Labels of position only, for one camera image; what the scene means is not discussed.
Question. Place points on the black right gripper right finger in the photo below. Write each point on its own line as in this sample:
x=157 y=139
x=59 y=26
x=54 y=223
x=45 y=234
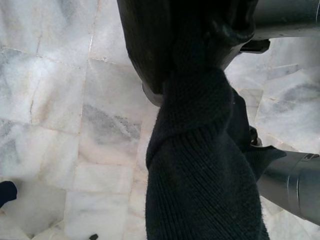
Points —
x=217 y=30

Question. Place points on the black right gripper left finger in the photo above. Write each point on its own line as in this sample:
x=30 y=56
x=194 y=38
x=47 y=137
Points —
x=147 y=50

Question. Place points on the black shirt with green logo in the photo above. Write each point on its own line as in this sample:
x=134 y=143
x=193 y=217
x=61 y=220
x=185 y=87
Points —
x=200 y=162

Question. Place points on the black robot left foot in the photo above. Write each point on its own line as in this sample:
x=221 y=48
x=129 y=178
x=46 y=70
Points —
x=255 y=45

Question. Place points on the grey robot right leg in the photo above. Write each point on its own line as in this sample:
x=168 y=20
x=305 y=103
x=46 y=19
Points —
x=292 y=182

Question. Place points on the navy shirt with red collar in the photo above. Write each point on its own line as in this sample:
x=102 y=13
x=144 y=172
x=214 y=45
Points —
x=7 y=193

